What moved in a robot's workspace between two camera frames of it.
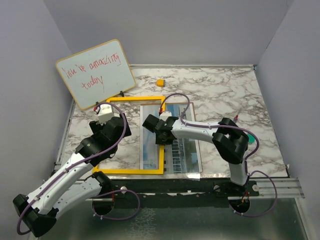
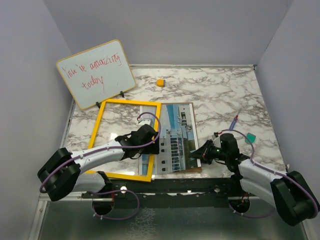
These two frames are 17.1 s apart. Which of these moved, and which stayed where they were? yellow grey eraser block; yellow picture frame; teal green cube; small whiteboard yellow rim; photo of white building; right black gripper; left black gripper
Moved: left black gripper; right black gripper; yellow picture frame
Stayed: photo of white building; small whiteboard yellow rim; teal green cube; yellow grey eraser block
